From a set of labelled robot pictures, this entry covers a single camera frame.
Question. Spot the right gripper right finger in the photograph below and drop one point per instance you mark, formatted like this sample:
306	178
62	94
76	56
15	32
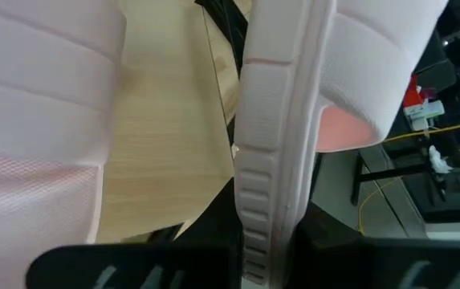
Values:
374	265

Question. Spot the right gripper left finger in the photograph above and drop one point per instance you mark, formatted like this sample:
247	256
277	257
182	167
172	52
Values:
153	267

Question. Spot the pink foam slide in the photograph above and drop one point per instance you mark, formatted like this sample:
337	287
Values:
269	120
33	100

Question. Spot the black metal table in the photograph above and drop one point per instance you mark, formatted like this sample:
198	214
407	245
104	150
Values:
390	173

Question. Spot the white crumpled item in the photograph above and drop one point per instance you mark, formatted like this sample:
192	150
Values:
438	160

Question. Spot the white small box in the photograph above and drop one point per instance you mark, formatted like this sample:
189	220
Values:
428	112

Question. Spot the red object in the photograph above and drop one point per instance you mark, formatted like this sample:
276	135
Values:
412	94

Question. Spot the wooden shelf black metal frame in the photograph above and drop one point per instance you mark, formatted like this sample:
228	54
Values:
165	120

